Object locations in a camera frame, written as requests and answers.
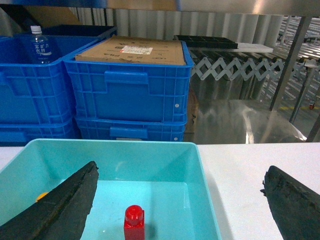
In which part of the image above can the turquoise plastic tray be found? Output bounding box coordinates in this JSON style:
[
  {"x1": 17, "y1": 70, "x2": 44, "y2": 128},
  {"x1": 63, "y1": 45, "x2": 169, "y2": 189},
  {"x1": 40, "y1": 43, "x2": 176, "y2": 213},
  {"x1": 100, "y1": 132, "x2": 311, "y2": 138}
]
[{"x1": 0, "y1": 139, "x2": 221, "y2": 240}]

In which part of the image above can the black plastic tray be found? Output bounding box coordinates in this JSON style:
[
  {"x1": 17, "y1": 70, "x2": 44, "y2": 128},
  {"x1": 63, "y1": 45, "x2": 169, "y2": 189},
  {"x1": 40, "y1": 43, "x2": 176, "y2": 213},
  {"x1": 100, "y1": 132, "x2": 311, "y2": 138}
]
[{"x1": 173, "y1": 35, "x2": 238, "y2": 50}]

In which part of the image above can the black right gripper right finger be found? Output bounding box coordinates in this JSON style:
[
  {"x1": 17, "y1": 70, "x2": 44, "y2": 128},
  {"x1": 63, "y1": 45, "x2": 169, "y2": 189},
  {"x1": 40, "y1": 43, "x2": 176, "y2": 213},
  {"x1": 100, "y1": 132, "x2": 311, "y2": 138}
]
[{"x1": 260, "y1": 165, "x2": 320, "y2": 240}]

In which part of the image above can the blue crate with cardboard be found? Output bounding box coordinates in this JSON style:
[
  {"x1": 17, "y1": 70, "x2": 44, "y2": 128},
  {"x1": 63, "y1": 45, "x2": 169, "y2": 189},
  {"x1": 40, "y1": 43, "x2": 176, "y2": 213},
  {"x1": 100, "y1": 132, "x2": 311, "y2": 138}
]
[{"x1": 64, "y1": 41, "x2": 194, "y2": 124}]

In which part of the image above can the yellow toy block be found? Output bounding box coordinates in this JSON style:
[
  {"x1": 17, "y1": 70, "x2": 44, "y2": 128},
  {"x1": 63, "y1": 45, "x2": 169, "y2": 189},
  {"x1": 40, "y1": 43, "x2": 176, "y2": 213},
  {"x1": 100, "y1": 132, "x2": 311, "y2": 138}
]
[{"x1": 35, "y1": 191, "x2": 48, "y2": 202}]

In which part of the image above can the white foam board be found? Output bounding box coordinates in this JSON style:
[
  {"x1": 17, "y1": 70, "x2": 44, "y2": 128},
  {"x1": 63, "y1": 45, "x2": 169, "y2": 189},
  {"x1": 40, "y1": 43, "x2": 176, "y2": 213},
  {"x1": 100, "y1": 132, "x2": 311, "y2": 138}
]
[{"x1": 232, "y1": 42, "x2": 274, "y2": 53}]

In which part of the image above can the cardboard box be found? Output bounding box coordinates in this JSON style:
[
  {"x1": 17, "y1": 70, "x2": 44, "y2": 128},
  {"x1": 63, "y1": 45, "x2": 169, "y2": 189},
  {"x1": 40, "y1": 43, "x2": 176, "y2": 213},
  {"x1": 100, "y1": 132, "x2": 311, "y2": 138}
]
[{"x1": 75, "y1": 35, "x2": 186, "y2": 66}]

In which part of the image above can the blue crate with bottle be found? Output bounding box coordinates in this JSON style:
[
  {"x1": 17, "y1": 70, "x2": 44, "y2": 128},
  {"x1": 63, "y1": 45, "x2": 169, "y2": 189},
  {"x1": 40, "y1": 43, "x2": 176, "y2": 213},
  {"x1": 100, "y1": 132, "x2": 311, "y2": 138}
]
[{"x1": 0, "y1": 34, "x2": 98, "y2": 125}]

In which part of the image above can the water bottle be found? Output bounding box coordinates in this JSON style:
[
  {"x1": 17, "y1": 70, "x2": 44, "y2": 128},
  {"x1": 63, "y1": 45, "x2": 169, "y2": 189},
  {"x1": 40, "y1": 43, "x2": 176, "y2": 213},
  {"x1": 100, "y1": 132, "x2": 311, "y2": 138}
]
[{"x1": 28, "y1": 25, "x2": 54, "y2": 64}]

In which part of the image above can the expandable roller conveyor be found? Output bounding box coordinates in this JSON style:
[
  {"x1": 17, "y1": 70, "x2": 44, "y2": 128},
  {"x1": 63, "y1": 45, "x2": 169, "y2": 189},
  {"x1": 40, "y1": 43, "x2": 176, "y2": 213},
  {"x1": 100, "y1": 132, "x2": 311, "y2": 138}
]
[{"x1": 190, "y1": 16, "x2": 320, "y2": 101}]

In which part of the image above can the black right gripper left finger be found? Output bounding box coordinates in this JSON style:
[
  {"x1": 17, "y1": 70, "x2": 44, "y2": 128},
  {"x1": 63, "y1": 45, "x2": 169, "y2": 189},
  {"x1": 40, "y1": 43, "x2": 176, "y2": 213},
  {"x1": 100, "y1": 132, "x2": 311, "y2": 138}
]
[{"x1": 0, "y1": 161, "x2": 99, "y2": 240}]

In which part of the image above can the lower right blue crate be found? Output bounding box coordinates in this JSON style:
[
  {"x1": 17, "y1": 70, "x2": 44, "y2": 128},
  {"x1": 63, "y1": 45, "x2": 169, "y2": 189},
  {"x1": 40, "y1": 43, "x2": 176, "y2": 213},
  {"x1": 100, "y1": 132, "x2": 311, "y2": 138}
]
[{"x1": 75, "y1": 116, "x2": 185, "y2": 142}]

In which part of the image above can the lower middle blue crate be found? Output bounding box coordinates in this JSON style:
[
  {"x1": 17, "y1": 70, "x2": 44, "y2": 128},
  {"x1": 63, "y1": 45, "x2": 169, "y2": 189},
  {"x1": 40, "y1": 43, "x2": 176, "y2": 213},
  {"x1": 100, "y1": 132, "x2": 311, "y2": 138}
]
[{"x1": 0, "y1": 118, "x2": 81, "y2": 147}]

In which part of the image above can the red toy block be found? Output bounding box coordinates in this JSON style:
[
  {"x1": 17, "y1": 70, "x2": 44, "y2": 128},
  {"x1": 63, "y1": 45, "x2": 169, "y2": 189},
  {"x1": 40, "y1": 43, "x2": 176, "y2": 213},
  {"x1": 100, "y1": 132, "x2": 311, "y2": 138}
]
[{"x1": 123, "y1": 205, "x2": 145, "y2": 240}]

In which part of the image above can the dark blue rear crate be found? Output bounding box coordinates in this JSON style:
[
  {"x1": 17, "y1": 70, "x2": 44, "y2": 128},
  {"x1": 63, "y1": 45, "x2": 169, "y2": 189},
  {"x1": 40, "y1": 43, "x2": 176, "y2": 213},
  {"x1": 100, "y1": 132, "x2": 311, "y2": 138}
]
[{"x1": 42, "y1": 24, "x2": 118, "y2": 38}]

